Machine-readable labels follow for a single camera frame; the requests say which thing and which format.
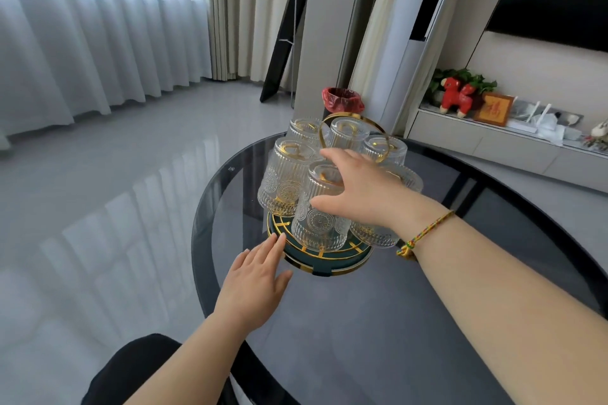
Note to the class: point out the person's left forearm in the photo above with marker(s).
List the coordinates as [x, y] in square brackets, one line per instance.
[190, 366]

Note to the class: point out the person's left hand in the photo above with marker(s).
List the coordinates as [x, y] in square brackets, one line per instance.
[249, 288]

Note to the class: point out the small white ornament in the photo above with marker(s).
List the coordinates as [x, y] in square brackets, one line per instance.
[599, 132]

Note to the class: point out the white television cabinet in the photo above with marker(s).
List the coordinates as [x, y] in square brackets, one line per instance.
[498, 148]

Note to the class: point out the person's black trouser leg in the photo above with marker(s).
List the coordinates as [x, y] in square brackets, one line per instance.
[128, 371]

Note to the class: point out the beige curtain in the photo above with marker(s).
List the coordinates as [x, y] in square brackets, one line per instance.
[247, 10]

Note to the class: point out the cloth-covered standing air conditioner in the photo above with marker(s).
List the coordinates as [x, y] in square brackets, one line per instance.
[380, 29]

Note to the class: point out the red horse plush toy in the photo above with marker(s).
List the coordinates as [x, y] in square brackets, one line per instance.
[457, 95]

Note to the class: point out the green and gold cup rack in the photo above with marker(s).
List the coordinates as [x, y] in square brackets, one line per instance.
[332, 263]

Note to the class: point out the red waste bin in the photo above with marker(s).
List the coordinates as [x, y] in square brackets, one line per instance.
[342, 98]

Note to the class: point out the person's right forearm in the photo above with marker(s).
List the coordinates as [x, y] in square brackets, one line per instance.
[498, 300]

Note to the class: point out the clear plastic-wrapped white items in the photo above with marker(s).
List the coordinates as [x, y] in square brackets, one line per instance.
[546, 120]

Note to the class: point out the person's left thumb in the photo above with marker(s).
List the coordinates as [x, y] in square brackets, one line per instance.
[283, 280]

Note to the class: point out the ribbed gold-rimmed drinking glass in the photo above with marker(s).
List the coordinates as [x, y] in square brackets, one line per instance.
[387, 151]
[318, 226]
[346, 134]
[373, 236]
[304, 132]
[285, 181]

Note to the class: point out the gold framed picture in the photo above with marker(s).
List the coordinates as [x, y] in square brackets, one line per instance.
[494, 109]

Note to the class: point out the person's right hand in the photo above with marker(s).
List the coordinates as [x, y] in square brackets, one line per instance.
[380, 196]

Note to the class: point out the green potted plant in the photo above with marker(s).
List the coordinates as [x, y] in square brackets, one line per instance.
[482, 85]

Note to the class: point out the person's right thumb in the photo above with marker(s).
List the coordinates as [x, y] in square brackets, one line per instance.
[330, 203]

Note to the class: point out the white sheer curtain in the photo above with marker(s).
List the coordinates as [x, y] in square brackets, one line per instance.
[95, 29]

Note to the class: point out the black folding stand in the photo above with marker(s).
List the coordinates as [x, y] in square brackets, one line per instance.
[282, 48]

